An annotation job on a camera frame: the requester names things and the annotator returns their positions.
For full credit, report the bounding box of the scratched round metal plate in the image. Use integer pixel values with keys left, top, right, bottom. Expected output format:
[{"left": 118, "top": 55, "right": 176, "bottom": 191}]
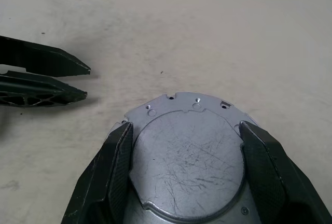
[{"left": 121, "top": 91, "right": 261, "bottom": 224}]

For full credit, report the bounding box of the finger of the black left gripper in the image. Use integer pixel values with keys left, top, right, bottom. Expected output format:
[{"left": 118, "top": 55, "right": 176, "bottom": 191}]
[
  {"left": 0, "top": 70, "right": 88, "bottom": 108},
  {"left": 0, "top": 35, "right": 91, "bottom": 76}
]

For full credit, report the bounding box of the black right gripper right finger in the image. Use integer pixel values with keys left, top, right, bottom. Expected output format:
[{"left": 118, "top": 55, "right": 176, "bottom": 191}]
[{"left": 238, "top": 120, "right": 332, "bottom": 224}]

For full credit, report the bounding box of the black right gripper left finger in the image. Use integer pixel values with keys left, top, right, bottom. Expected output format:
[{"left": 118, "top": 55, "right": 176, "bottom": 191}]
[{"left": 61, "top": 121, "right": 134, "bottom": 224}]

